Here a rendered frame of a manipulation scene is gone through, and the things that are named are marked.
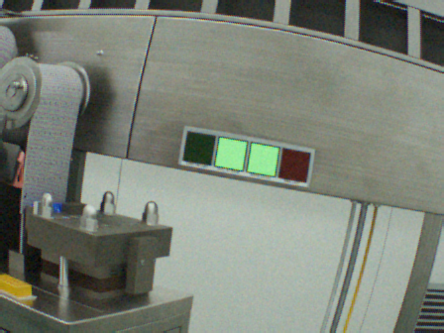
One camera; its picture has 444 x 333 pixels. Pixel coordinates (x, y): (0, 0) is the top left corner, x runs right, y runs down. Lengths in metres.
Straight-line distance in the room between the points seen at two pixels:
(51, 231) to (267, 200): 2.71
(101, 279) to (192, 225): 2.72
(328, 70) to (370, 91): 0.10
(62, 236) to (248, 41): 0.56
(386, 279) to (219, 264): 0.76
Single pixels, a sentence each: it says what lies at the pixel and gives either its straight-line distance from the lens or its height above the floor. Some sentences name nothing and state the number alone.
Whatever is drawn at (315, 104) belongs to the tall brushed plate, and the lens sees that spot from 2.11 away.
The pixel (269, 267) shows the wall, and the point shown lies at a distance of 4.55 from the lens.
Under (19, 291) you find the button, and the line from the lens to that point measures 1.70.
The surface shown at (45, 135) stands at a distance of 2.02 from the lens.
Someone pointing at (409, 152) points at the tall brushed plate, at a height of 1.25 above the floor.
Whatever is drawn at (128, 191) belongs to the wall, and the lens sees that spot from 4.72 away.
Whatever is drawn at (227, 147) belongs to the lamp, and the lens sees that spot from 2.14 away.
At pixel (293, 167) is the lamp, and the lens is 2.11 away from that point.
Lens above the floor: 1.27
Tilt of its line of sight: 3 degrees down
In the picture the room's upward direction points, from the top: 9 degrees clockwise
